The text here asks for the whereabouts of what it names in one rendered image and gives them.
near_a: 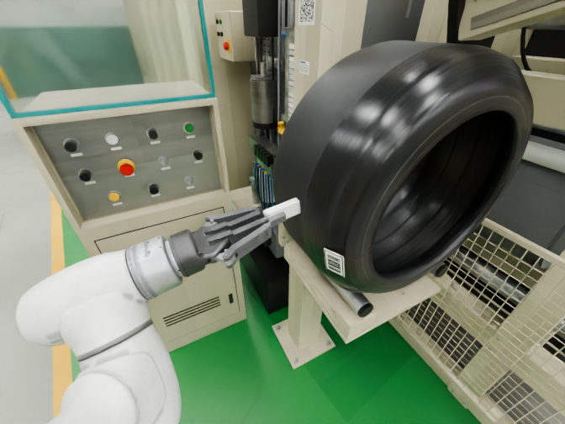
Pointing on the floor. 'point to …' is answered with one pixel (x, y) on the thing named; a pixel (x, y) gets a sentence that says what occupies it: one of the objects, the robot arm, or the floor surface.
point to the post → (321, 55)
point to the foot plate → (297, 357)
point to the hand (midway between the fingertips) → (282, 212)
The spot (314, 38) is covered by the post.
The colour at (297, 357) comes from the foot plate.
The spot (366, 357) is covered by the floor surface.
